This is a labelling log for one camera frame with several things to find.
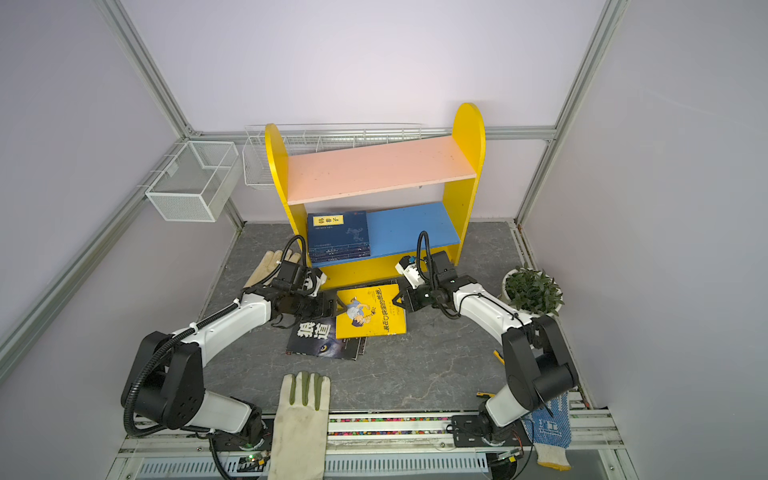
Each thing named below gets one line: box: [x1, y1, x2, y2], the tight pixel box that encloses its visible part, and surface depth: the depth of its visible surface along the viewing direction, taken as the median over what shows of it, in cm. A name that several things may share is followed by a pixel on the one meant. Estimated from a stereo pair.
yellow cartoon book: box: [336, 284, 407, 339], surface depth 88 cm
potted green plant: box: [501, 266, 565, 317], surface depth 82 cm
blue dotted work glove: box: [522, 391, 572, 471], surface depth 74 cm
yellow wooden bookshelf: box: [265, 103, 486, 291], surface depth 88 cm
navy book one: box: [310, 249, 371, 263], surface depth 91 cm
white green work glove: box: [267, 371, 331, 480], surface depth 75 cm
